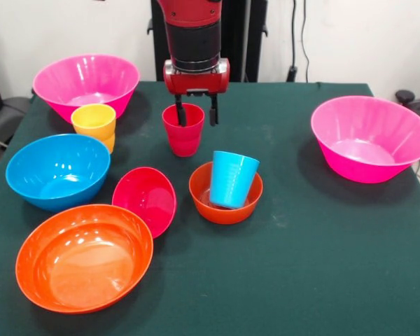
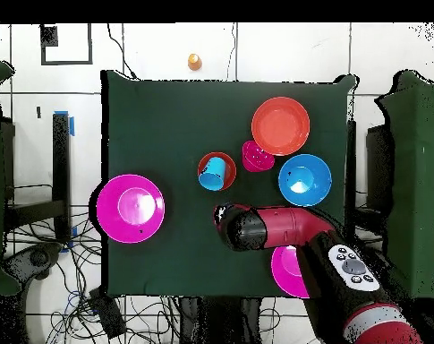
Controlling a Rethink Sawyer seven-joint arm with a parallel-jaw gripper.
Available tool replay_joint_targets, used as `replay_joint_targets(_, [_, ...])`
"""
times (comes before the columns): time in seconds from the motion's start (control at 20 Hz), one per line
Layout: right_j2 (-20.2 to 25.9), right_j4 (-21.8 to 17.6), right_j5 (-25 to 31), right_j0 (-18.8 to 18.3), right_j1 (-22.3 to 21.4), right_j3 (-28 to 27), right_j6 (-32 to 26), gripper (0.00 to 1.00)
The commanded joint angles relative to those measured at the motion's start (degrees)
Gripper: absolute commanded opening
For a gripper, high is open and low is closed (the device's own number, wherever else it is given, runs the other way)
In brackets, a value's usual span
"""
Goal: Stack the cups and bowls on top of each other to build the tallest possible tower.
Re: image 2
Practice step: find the blue plastic cup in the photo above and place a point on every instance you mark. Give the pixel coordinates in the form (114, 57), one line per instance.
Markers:
(213, 175)

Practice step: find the small orange plastic bowl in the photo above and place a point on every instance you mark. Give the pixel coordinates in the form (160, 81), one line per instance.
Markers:
(231, 172)

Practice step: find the small red plastic bowl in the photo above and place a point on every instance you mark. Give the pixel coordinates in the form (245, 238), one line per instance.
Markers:
(256, 159)

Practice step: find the large pink plastic bowl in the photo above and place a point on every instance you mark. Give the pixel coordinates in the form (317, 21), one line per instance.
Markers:
(286, 272)
(130, 208)

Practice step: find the blue plastic bowl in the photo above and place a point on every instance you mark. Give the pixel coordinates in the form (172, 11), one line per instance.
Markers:
(305, 172)

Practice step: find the large orange plastic bowl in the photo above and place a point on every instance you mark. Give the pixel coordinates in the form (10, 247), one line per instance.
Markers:
(280, 125)

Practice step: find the orange plastic cup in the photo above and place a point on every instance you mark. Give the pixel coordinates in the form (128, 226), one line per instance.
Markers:
(194, 62)

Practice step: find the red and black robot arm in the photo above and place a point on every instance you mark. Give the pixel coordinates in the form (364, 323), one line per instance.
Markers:
(291, 222)

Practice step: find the dark green tablecloth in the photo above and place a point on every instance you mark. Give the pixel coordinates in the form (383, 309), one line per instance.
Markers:
(166, 107)

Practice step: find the black metal stand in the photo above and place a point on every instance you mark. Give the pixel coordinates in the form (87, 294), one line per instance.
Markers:
(61, 161)
(351, 179)

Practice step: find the black power strip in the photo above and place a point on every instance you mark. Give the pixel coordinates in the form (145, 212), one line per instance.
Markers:
(107, 315)

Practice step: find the grey office chair base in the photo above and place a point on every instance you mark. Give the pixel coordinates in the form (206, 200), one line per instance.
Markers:
(37, 258)

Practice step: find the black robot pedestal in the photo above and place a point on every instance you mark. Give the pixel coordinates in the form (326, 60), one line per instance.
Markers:
(220, 322)

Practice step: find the black square floor frame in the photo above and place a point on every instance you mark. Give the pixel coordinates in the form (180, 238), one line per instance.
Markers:
(49, 36)

